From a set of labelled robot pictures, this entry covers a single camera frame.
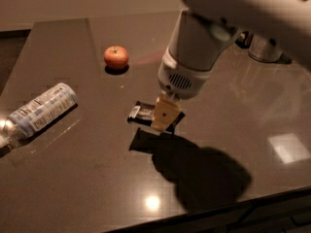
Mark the clear plastic water bottle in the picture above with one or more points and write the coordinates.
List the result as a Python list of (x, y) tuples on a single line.
[(40, 112)]

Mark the metal cup with packets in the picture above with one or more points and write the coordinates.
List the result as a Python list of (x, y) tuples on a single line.
[(264, 50)]

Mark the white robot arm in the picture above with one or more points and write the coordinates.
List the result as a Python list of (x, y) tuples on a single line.
[(288, 22)]

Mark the black rxbar chocolate bar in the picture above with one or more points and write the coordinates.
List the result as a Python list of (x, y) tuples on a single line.
[(143, 113)]

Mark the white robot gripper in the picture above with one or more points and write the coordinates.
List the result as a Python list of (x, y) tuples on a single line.
[(182, 78)]

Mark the red apple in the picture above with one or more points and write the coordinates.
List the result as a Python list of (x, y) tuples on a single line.
[(116, 57)]

